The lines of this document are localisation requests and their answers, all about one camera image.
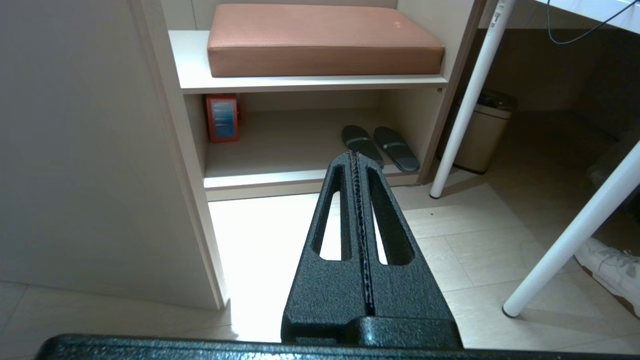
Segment orange box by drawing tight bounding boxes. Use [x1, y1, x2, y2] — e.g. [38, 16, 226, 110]
[205, 94, 246, 144]

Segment dark grey slipper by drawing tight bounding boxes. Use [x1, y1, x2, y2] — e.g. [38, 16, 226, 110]
[373, 126, 421, 174]
[341, 125, 385, 169]

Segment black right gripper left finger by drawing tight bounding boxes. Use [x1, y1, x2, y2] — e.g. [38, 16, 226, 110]
[281, 152, 373, 346]

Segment cream shelf cabinet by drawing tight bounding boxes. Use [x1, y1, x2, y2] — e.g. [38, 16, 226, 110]
[167, 0, 488, 203]

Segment white round table leg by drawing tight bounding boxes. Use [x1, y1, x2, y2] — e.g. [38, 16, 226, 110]
[429, 0, 517, 200]
[502, 141, 640, 319]

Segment beige door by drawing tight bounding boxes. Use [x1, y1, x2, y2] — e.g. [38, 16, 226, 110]
[0, 0, 227, 311]

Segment white sneaker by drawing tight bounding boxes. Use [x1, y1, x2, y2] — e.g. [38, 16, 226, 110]
[574, 237, 640, 319]

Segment blue cable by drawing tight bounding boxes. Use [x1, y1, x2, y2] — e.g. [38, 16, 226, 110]
[546, 0, 640, 45]

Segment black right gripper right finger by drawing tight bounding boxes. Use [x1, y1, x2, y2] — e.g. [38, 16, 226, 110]
[350, 154, 463, 348]

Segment terracotta seat cushion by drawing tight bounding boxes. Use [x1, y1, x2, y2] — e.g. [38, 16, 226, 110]
[207, 4, 446, 78]

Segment beige trash bin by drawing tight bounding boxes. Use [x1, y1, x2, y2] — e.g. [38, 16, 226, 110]
[439, 89, 518, 175]

